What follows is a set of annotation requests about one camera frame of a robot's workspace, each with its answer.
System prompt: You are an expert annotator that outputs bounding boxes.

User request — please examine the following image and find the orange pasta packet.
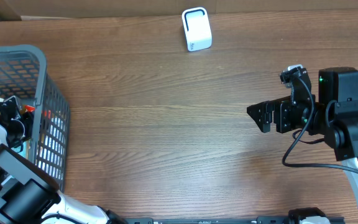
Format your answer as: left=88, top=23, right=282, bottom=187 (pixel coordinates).
left=24, top=105, right=52, bottom=119

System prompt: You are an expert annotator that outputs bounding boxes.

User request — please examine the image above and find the grey plastic shopping basket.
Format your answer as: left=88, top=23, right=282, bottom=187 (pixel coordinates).
left=0, top=45, right=70, bottom=188

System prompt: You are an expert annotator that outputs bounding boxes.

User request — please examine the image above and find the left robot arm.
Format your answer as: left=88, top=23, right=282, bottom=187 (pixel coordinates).
left=0, top=96, right=125, bottom=223

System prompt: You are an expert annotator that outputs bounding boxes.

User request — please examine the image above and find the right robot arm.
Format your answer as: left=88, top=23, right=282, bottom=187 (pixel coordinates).
left=247, top=65, right=358, bottom=208

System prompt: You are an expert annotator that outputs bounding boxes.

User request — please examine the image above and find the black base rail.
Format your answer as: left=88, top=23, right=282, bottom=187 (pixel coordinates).
left=126, top=216, right=345, bottom=224

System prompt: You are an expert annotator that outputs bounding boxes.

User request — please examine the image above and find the white barcode scanner stand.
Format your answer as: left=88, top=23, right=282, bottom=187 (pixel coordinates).
left=181, top=7, right=213, bottom=52

